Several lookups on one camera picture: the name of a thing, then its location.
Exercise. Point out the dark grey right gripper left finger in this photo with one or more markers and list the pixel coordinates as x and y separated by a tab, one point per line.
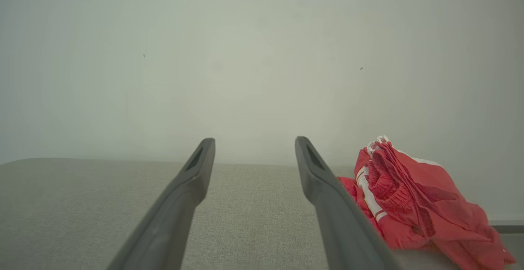
176	221

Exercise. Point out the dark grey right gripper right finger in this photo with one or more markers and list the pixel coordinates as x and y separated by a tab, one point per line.
344	229

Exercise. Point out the red shorts with white stripes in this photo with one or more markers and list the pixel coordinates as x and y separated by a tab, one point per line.
434	188

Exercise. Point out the wall baseboard strip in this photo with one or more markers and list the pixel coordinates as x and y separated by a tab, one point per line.
511	222

